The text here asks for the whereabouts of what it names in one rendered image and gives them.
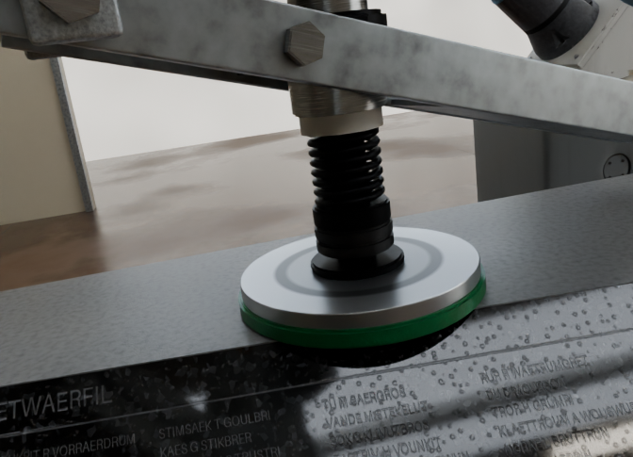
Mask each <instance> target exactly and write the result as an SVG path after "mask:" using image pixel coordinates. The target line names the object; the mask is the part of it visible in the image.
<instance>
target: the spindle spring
mask: <svg viewBox="0 0 633 457"><path fill-rule="evenodd" d="M378 133H379V127H377V128H374V129H370V130H366V131H364V132H361V133H358V134H354V135H349V136H344V137H339V138H333V139H322V137H309V138H312V139H308V141H307V145H308V146H309V147H312V149H311V150H309V151H308V155H309V156H310V157H313V158H312V159H311V160H310V162H309V163H310V165H311V166H312V167H314V168H313V169H312V170H311V174H312V175H313V176H314V177H315V178H314V179H313V181H312V183H313V185H314V186H315V187H316V188H314V194H315V195H316V196H317V197H316V199H315V203H316V205H318V206H321V207H327V208H339V207H348V206H354V205H358V204H365V203H368V202H371V201H373V200H376V199H378V198H379V197H380V196H382V194H383V193H384V192H385V186H384V185H383V184H382V183H383V181H384V178H383V176H382V175H381V174H382V173H383V169H382V166H381V162H382V158H381V156H380V153H381V147H380V146H378V144H379V143H380V141H381V140H380V138H379V136H377V134H378ZM363 140H367V141H366V142H364V143H360V144H356V145H352V146H348V147H343V148H336V149H329V150H324V148H326V147H334V146H341V145H347V144H351V143H355V142H360V141H363ZM362 151H368V152H365V153H363V154H359V155H353V156H348V157H343V158H336V159H326V160H325V157H334V156H341V155H351V154H356V153H360V152H362ZM367 160H371V161H367ZM365 161H366V163H365V164H362V165H359V166H355V167H350V168H345V169H338V170H326V168H337V167H344V166H349V165H354V164H358V163H362V162H365ZM370 170H372V171H370ZM365 171H367V173H365V174H361V175H358V176H353V177H349V178H343V179H334V180H328V178H334V177H342V176H348V175H353V174H357V173H361V172H365ZM365 182H368V183H367V184H365V185H362V186H359V187H355V188H345V189H335V190H329V188H343V187H349V186H355V185H359V184H362V183H365ZM374 189H375V190H374ZM365 192H369V193H367V194H365V195H361V196H357V197H353V198H347V199H340V200H330V198H340V197H348V196H353V195H358V194H362V193H365Z"/></svg>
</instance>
